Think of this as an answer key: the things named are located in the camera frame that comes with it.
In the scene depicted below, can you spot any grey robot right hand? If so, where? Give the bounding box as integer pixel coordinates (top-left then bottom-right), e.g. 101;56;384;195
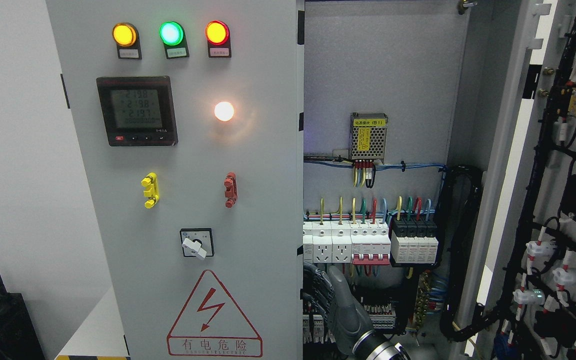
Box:
302;262;380;360

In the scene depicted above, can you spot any grey cabinet door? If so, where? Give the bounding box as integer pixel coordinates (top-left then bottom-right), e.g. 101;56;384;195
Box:
467;0;576;360
46;0;305;360

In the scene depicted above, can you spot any relay terminal row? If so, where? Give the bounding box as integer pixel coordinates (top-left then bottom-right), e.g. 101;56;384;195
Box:
302;287;396;346

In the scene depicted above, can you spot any white socket breaker row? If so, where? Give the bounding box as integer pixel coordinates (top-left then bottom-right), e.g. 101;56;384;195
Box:
302;219;391;266

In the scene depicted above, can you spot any brass ground bar right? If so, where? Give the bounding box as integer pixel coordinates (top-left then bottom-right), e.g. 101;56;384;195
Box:
412;270;432;331

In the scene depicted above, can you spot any black white surge protector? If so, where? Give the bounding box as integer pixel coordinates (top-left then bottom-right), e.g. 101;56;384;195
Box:
390;217;439;266

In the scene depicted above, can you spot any red triangle warning sticker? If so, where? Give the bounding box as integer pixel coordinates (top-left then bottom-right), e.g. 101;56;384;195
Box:
166;269;263;358

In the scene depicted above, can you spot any metal mesh power supply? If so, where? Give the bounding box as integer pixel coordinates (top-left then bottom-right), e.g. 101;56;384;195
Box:
349;112;388;161

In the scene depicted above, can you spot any white glowing indicator lamp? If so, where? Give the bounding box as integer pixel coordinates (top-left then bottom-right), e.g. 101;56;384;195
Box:
214;101;235;122

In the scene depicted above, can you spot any black digital power meter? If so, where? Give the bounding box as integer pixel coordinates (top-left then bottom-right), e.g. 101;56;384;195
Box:
96;75;178;147

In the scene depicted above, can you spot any red indicator lamp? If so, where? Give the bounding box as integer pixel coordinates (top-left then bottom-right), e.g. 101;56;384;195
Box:
205;20;230;46

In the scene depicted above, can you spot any green indicator lamp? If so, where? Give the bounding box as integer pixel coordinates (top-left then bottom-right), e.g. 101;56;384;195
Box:
158;21;185;47

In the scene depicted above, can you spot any black equipment box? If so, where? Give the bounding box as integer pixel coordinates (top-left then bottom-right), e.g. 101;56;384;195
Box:
0;274;45;360

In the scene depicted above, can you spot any yellow indicator lamp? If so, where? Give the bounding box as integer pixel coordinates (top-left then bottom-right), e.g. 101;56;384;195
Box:
112;22;138;48

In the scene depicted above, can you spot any red terminal post block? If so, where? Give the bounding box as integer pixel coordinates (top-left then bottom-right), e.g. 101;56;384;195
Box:
223;172;238;208

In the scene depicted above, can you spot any black cable harness right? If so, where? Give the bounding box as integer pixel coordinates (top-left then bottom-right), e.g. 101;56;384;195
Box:
438;165;504;343

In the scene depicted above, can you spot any yellow terminal post block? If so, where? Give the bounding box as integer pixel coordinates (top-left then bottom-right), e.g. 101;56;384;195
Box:
141;172;160;209

